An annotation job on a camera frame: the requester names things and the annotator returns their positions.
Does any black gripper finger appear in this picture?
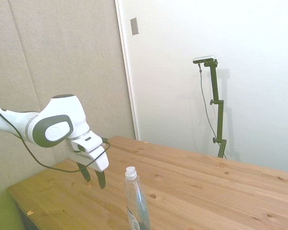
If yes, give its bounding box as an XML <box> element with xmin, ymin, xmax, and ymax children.
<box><xmin>76</xmin><ymin>161</ymin><xmax>91</xmax><ymax>184</ymax></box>
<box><xmin>95</xmin><ymin>169</ymin><xmax>107</xmax><ymax>190</ymax></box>

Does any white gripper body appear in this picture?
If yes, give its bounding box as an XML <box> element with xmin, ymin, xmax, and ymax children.
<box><xmin>66</xmin><ymin>139</ymin><xmax>110</xmax><ymax>172</ymax></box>

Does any clear dish soap bottle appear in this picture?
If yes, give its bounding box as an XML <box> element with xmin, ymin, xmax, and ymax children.
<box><xmin>123</xmin><ymin>166</ymin><xmax>151</xmax><ymax>230</ymax></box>

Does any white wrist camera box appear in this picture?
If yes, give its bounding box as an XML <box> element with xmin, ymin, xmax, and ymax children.
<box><xmin>71</xmin><ymin>131</ymin><xmax>104</xmax><ymax>153</ymax></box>

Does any white door frame strip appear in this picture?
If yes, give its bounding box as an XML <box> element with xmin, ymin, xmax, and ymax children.
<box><xmin>114</xmin><ymin>0</ymin><xmax>140</xmax><ymax>141</ymax></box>

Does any black camera stand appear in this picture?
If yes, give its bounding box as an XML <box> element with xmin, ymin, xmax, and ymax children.
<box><xmin>204</xmin><ymin>60</ymin><xmax>227</xmax><ymax>159</ymax></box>

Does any grey wall plate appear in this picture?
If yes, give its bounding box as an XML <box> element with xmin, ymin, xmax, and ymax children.
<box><xmin>130</xmin><ymin>17</ymin><xmax>140</xmax><ymax>36</ymax></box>

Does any silver exterior camera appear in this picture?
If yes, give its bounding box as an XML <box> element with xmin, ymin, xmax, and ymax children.
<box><xmin>192</xmin><ymin>55</ymin><xmax>216</xmax><ymax>64</ymax></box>

